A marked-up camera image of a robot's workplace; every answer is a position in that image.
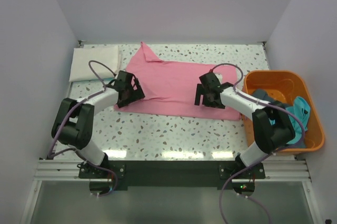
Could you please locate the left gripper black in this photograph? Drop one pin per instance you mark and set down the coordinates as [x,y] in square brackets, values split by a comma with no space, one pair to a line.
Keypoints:
[137,94]

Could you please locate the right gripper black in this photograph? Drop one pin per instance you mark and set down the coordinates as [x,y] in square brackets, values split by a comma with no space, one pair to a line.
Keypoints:
[200,91]

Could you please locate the pink t shirt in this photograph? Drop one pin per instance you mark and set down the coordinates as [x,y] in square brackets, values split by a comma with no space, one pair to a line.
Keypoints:
[170,87]

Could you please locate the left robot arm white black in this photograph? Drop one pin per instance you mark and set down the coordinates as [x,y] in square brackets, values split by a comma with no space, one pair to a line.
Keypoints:
[74,121]

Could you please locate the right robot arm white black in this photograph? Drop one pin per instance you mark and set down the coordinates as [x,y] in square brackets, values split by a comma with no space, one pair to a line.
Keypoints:
[272,128]

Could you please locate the grey t shirt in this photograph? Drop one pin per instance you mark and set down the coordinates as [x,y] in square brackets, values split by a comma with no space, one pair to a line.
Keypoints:
[262,94]

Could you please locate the orange plastic basket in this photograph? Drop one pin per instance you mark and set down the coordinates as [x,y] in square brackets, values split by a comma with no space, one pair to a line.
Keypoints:
[285,86]

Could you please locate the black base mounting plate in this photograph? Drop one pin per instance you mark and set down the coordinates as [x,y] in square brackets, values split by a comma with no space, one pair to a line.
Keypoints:
[124,174]

